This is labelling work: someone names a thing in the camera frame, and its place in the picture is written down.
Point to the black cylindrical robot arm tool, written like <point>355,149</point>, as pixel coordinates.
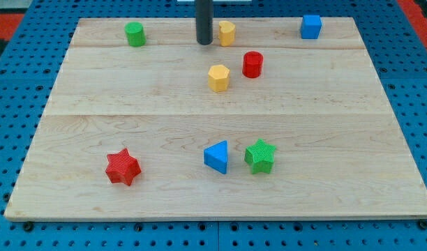
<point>204,12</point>

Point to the blue triangle block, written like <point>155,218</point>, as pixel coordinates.
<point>216,157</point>

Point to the yellow hexagon block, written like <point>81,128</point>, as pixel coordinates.
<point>218,78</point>

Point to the green star block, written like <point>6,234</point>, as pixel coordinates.
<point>260,157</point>

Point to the light wooden board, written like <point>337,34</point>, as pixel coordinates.
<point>340,153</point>

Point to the red cylinder block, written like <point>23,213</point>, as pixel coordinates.
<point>252,64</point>

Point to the yellow heart block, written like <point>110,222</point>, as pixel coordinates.
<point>226,33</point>

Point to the red star block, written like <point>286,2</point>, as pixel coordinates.
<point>122,167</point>

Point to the green cylinder block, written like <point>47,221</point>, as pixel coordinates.
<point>135,34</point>

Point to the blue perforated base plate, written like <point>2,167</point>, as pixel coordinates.
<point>32,59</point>

